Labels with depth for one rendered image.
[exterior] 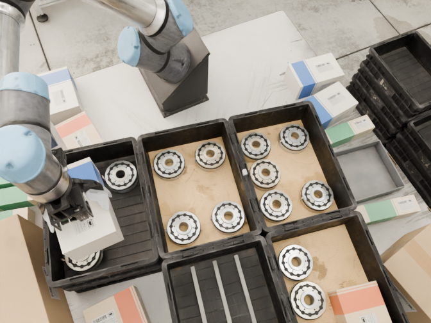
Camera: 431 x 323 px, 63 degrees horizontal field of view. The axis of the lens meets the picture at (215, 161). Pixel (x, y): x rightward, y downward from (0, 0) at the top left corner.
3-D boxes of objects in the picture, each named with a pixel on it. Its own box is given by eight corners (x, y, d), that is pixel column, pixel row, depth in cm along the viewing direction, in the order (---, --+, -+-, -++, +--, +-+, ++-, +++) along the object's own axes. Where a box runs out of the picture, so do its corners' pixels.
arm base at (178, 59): (155, 57, 135) (135, 49, 127) (183, 33, 127) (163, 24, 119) (166, 90, 131) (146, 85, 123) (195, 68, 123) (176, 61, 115)
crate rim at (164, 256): (136, 138, 114) (135, 135, 112) (226, 120, 119) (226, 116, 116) (160, 261, 99) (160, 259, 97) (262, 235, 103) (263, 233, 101)
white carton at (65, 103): (45, 88, 146) (35, 74, 138) (74, 80, 148) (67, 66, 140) (56, 127, 138) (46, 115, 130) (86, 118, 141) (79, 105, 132)
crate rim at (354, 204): (226, 120, 119) (226, 116, 116) (309, 103, 123) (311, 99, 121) (262, 235, 103) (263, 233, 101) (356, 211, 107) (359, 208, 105)
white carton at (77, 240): (54, 188, 91) (39, 175, 83) (99, 171, 94) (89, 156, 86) (76, 261, 84) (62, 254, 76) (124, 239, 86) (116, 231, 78)
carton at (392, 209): (351, 229, 126) (357, 224, 120) (344, 212, 128) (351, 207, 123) (412, 215, 129) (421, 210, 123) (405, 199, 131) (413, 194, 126)
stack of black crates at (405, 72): (337, 99, 217) (368, 47, 176) (376, 82, 223) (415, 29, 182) (375, 152, 202) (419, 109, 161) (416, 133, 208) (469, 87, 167)
